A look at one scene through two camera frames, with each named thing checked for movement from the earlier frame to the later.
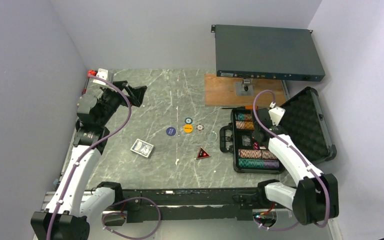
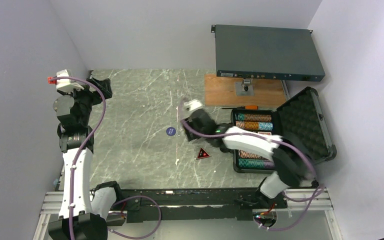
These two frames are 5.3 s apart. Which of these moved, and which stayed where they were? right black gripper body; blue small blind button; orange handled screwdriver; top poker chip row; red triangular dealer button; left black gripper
Moved: left black gripper; right black gripper body
Stayed: orange handled screwdriver; top poker chip row; blue small blind button; red triangular dealer button
